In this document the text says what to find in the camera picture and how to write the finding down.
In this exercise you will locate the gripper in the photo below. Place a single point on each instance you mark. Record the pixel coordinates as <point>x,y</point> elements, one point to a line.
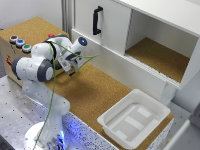
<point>70,63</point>

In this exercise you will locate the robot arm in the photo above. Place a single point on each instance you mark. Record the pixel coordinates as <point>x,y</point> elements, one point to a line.
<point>31,68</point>

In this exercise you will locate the wooden drawer box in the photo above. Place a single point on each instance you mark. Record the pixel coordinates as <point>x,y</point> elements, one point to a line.
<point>31,28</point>

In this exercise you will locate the green button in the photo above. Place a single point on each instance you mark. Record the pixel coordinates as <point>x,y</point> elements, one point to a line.
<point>26,47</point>

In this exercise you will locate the blue button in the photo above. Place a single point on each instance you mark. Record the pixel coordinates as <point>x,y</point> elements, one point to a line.
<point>20,42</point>

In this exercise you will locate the white sliding door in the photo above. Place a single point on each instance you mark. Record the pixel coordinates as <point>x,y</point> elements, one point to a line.
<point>113,21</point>

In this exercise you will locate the red button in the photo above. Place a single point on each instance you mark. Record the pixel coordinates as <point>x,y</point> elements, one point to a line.
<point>13,38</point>

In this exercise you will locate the white plastic box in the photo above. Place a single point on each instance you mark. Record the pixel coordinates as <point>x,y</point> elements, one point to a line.
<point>133,120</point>

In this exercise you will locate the white cabinet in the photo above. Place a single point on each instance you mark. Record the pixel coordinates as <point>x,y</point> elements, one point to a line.
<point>156,20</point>

